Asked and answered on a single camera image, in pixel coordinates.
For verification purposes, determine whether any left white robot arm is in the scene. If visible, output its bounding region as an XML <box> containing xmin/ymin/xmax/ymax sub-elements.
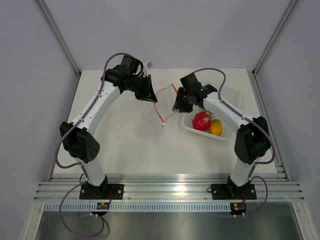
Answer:
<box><xmin>55</xmin><ymin>53</ymin><xmax>158</xmax><ymax>200</ymax></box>

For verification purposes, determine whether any yellow green mango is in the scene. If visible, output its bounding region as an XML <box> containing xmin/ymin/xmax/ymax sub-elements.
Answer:
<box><xmin>209</xmin><ymin>118</ymin><xmax>223</xmax><ymax>137</ymax></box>

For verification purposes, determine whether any aluminium frame post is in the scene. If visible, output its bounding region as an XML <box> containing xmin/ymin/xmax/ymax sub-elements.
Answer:
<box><xmin>252</xmin><ymin>0</ymin><xmax>300</xmax><ymax>77</ymax></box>
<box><xmin>35</xmin><ymin>0</ymin><xmax>82</xmax><ymax>78</ymax></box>

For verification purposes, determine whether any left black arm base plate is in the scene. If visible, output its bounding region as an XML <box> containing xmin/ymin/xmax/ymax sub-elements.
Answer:
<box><xmin>79</xmin><ymin>183</ymin><xmax>125</xmax><ymax>200</ymax></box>

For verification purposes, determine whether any clear zip bag orange zipper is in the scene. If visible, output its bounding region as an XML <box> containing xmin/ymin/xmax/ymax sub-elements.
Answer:
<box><xmin>135</xmin><ymin>83</ymin><xmax>178</xmax><ymax>135</ymax></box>

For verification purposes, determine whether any aluminium mounting rail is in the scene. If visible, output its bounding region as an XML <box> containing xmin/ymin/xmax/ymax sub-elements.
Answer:
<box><xmin>34</xmin><ymin>173</ymin><xmax>305</xmax><ymax>202</ymax></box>

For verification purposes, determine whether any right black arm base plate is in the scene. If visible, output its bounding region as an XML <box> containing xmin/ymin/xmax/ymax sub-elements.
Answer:
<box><xmin>207</xmin><ymin>183</ymin><xmax>257</xmax><ymax>200</ymax></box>

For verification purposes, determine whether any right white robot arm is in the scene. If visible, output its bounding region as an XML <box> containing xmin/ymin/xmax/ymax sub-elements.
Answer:
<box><xmin>173</xmin><ymin>73</ymin><xmax>272</xmax><ymax>198</ymax></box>

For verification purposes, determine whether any right small circuit board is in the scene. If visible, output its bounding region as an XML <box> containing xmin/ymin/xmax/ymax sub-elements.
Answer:
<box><xmin>230</xmin><ymin>201</ymin><xmax>247</xmax><ymax>215</ymax></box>

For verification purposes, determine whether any left small circuit board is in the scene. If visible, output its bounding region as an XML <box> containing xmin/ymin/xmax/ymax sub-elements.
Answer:
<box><xmin>96</xmin><ymin>202</ymin><xmax>110</xmax><ymax>210</ymax></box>

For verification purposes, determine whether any pink dragon fruit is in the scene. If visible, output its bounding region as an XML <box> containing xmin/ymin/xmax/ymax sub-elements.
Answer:
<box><xmin>192</xmin><ymin>111</ymin><xmax>213</xmax><ymax>132</ymax></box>

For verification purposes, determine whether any small circuit board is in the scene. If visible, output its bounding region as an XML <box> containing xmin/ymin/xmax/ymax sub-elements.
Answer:
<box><xmin>96</xmin><ymin>202</ymin><xmax>110</xmax><ymax>210</ymax></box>
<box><xmin>230</xmin><ymin>201</ymin><xmax>247</xmax><ymax>215</ymax></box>

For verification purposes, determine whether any left aluminium frame post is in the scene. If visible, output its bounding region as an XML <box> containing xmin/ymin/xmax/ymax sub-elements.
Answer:
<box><xmin>35</xmin><ymin>0</ymin><xmax>82</xmax><ymax>78</ymax></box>

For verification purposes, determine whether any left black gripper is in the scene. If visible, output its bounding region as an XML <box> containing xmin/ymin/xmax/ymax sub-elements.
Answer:
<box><xmin>128</xmin><ymin>74</ymin><xmax>158</xmax><ymax>103</ymax></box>

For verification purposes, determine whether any right aluminium frame post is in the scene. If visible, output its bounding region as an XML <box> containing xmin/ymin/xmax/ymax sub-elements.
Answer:
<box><xmin>252</xmin><ymin>0</ymin><xmax>300</xmax><ymax>77</ymax></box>

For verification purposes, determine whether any white slotted cable duct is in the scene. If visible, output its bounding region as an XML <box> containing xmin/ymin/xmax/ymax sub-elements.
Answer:
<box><xmin>44</xmin><ymin>202</ymin><xmax>231</xmax><ymax>213</ymax></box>

